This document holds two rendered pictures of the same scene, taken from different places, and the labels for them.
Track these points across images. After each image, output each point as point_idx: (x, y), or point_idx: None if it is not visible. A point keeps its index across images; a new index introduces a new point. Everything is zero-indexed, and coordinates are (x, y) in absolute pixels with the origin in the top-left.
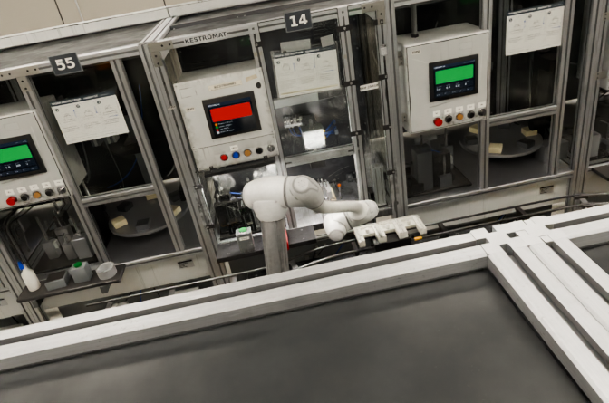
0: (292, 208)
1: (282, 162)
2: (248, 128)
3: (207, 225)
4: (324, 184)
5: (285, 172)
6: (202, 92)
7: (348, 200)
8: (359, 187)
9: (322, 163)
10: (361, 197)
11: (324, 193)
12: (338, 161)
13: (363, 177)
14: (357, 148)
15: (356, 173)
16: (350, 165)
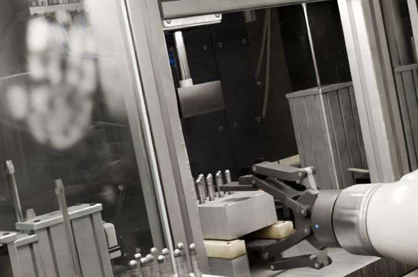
0: (196, 230)
1: None
2: None
3: None
4: (217, 195)
5: (163, 41)
6: None
7: (301, 248)
8: (385, 127)
9: (213, 94)
10: (394, 173)
11: (282, 167)
12: (191, 168)
13: (390, 88)
14: None
15: (362, 82)
16: (223, 181)
